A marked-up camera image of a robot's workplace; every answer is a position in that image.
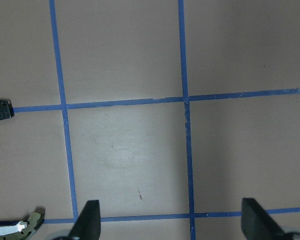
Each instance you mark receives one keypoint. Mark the white curved plastic arc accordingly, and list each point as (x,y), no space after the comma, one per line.
(11,229)

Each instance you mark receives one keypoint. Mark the olive green brake shoe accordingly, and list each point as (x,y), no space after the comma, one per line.
(35,220)

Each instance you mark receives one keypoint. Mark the black flat brake pad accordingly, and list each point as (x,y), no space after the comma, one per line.
(6,109)

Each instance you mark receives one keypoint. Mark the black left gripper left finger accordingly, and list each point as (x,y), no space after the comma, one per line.
(88,224)

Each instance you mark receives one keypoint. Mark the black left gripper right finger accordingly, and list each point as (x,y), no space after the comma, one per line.
(256,223)

